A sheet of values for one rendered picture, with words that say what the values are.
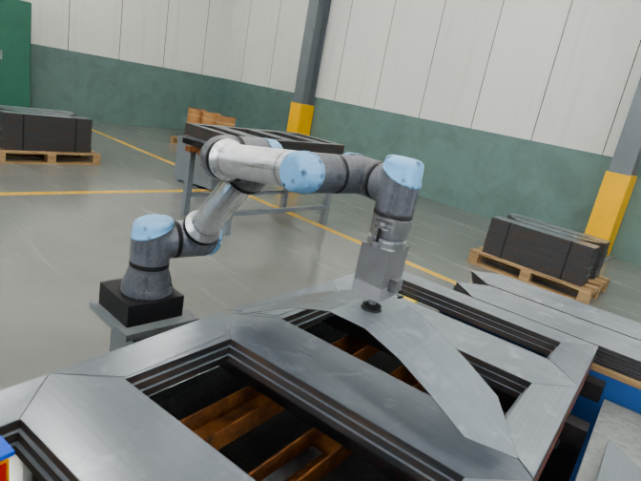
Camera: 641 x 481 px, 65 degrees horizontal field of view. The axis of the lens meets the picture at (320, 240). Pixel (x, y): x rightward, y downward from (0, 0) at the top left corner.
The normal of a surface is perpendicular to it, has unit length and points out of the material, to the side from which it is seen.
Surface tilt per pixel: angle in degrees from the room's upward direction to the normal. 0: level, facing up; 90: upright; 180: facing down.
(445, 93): 90
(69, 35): 90
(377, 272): 90
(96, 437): 0
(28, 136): 90
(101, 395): 0
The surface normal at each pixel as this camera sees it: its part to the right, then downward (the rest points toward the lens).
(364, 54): -0.67, 0.09
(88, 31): 0.72, 0.32
